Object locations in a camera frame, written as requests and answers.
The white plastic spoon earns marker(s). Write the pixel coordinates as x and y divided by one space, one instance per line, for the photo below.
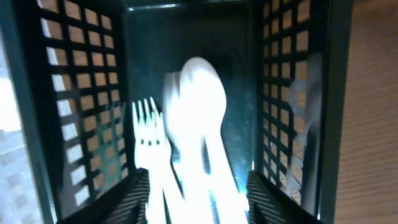
205 167

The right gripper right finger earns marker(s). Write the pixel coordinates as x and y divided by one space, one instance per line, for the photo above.
268 204

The black plastic basket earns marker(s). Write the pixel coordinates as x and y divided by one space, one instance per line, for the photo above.
75 67

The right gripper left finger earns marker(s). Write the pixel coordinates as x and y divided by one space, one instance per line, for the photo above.
124 203

